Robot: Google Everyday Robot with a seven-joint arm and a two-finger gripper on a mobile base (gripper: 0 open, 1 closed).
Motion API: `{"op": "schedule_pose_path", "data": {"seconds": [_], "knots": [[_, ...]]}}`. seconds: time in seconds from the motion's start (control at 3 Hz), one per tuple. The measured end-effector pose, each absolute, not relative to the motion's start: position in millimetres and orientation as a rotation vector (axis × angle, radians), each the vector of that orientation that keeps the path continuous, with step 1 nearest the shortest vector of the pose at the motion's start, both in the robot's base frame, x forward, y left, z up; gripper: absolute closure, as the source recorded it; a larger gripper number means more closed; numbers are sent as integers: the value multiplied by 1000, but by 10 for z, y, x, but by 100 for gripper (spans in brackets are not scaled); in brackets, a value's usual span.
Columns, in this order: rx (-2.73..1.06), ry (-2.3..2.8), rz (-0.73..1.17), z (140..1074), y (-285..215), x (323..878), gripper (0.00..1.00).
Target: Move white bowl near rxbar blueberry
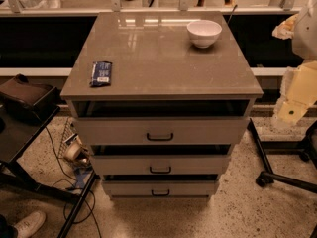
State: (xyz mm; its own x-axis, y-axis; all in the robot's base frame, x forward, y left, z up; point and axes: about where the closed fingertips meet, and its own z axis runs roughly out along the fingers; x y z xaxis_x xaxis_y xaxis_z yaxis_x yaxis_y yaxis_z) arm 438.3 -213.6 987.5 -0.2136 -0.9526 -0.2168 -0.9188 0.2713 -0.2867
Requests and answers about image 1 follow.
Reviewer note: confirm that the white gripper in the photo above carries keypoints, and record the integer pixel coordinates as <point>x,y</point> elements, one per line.
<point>306,37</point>

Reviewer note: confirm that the white ceramic bowl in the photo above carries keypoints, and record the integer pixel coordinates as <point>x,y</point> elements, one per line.
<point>203,33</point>

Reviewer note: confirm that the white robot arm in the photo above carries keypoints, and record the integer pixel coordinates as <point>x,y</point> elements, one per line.
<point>301,28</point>

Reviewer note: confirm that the blue rxbar blueberry wrapper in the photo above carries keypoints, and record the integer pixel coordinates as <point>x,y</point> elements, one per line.
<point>101,74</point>

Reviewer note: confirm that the black chair base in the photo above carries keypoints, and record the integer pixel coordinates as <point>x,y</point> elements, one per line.
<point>280,157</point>

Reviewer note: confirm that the grey three-drawer cabinet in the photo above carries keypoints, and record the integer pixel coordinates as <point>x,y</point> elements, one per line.
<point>158,74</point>

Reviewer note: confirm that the middle grey drawer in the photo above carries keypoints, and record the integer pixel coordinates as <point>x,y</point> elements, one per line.
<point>159,165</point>

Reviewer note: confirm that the grey drawer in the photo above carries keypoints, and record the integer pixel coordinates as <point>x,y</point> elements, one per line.
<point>94,132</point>
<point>177,188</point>
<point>159,165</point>

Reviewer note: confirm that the bottom grey drawer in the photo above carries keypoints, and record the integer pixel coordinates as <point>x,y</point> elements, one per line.
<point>177,188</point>

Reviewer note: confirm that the top grey drawer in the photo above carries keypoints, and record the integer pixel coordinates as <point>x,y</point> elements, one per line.
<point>94,132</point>

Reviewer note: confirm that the masking tape roll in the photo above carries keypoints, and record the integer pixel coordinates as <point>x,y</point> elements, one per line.
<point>72,151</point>

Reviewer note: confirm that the black side table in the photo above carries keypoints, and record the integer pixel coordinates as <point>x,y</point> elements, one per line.
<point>15,138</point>

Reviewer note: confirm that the white sneaker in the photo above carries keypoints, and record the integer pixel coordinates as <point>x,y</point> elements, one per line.
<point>29,225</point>

